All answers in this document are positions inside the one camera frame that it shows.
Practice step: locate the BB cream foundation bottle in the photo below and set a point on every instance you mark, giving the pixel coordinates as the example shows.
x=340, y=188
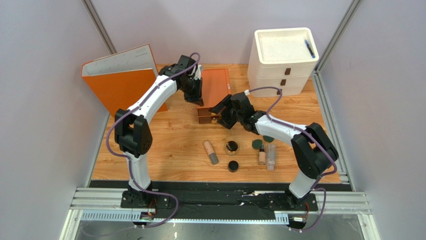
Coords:
x=261, y=157

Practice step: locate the white three-drawer cabinet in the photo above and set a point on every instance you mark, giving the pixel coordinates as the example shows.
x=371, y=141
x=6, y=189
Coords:
x=280, y=63

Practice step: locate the orange white ring binder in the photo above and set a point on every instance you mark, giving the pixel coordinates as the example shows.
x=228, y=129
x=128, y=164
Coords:
x=121, y=79

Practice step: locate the green round puff near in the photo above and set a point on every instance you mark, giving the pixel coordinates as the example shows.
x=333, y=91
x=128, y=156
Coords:
x=257, y=144

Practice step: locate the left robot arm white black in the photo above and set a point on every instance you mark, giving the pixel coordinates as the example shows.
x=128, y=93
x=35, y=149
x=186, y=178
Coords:
x=131, y=127

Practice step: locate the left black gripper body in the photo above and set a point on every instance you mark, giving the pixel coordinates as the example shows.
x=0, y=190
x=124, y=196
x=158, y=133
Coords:
x=193, y=86

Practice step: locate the green round puff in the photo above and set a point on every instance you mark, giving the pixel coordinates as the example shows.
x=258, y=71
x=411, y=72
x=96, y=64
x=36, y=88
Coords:
x=257, y=144
x=268, y=139

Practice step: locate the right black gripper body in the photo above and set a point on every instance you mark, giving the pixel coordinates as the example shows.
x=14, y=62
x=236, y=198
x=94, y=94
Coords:
x=227, y=111

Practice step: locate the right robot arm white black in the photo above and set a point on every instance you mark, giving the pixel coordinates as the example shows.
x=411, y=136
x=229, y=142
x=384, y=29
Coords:
x=314, y=152

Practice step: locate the beige concealer tube grey cap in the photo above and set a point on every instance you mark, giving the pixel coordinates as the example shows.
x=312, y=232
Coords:
x=210, y=152

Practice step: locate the black jar lid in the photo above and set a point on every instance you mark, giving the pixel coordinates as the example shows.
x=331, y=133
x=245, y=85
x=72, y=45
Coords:
x=233, y=166

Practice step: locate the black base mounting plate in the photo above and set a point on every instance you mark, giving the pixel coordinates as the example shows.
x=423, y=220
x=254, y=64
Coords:
x=273, y=201

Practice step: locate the blue pen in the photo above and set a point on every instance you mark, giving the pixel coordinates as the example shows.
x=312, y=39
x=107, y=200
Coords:
x=311, y=52

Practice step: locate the aluminium rail frame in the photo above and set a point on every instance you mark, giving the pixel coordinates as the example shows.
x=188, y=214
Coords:
x=218, y=210

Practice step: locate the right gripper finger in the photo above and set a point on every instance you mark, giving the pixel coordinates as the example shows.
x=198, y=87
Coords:
x=228, y=123
x=221, y=106

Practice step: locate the orange makeup drawer box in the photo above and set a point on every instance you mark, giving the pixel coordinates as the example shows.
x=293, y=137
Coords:
x=215, y=87

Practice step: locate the clear plastic bottle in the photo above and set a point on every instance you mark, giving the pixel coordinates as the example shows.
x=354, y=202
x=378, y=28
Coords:
x=271, y=157

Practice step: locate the green round puff far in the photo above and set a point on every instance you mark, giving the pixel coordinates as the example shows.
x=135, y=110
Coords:
x=268, y=139

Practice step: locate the open glass cream jar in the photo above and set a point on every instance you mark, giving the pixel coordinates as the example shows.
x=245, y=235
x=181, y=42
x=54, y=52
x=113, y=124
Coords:
x=231, y=148

